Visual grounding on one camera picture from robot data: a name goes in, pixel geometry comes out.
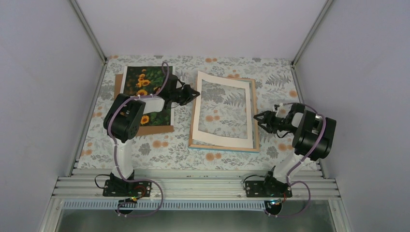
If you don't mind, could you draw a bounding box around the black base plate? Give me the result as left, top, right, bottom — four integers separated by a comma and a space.
245, 180, 293, 198
103, 179, 152, 197

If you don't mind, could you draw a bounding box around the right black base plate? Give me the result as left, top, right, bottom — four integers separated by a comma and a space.
245, 180, 293, 198

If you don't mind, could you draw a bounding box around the sunflower photo print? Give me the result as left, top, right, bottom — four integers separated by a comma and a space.
119, 66, 174, 126

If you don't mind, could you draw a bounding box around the floral patterned table mat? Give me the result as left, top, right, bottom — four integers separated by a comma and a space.
78, 55, 298, 171

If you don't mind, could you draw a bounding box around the white mat sunflower photo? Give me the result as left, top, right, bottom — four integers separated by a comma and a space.
191, 71, 254, 149

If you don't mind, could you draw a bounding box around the aluminium rail base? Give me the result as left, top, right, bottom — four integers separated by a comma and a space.
52, 169, 341, 200

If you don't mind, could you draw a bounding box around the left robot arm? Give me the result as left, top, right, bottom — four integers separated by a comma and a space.
103, 74, 200, 196

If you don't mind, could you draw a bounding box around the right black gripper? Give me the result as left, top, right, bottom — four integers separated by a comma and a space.
253, 110, 296, 134

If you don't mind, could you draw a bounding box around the teal and wood picture frame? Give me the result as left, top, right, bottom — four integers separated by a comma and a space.
188, 76, 261, 153

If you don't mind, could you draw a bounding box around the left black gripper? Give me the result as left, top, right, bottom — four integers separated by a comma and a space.
171, 85, 200, 106

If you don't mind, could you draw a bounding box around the brown backing board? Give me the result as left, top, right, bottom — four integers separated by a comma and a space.
113, 73, 174, 136

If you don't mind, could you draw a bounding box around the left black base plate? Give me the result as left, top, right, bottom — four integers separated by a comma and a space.
103, 179, 152, 197

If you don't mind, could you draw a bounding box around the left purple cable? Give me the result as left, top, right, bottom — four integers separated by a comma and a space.
94, 61, 170, 218

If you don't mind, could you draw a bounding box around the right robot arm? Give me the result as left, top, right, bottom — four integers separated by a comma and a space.
253, 102, 337, 197

